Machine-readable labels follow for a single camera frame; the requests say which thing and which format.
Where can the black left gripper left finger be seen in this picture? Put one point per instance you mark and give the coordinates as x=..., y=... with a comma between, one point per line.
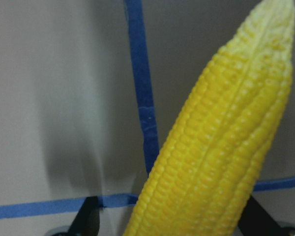
x=87, y=220

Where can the yellow toy corn cob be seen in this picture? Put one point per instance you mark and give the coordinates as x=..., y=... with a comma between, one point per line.
x=207, y=168

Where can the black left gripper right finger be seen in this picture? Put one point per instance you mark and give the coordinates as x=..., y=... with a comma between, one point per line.
x=255, y=221

